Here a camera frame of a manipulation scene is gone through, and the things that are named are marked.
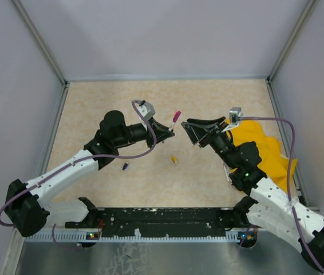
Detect yellow cloth bag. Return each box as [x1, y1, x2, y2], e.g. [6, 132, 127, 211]
[231, 120, 297, 192]

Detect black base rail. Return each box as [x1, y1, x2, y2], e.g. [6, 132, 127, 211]
[65, 207, 249, 238]

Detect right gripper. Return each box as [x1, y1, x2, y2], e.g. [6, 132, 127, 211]
[181, 116, 238, 170]

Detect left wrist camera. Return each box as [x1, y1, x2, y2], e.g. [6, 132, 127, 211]
[137, 100, 156, 121]

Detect white pen on bag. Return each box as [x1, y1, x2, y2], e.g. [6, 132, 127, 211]
[223, 163, 231, 183]

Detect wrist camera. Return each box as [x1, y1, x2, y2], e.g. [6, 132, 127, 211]
[229, 107, 243, 128]
[137, 100, 156, 121]

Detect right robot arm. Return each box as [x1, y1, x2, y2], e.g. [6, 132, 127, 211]
[181, 115, 324, 274]

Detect white slotted cable duct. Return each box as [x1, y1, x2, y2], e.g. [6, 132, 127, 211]
[27, 230, 257, 243]

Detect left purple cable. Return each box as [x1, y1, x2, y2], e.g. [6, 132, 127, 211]
[0, 99, 159, 252]

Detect purple pen cap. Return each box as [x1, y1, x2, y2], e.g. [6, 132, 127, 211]
[175, 111, 181, 122]

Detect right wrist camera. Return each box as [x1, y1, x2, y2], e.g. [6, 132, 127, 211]
[229, 107, 243, 128]

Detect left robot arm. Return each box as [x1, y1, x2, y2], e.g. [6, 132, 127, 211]
[0, 106, 175, 237]

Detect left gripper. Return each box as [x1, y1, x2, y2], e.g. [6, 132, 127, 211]
[114, 117, 175, 149]

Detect white purple marker pen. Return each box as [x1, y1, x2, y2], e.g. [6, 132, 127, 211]
[168, 122, 176, 132]

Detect blue pen cap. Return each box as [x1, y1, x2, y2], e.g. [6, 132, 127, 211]
[122, 162, 129, 171]

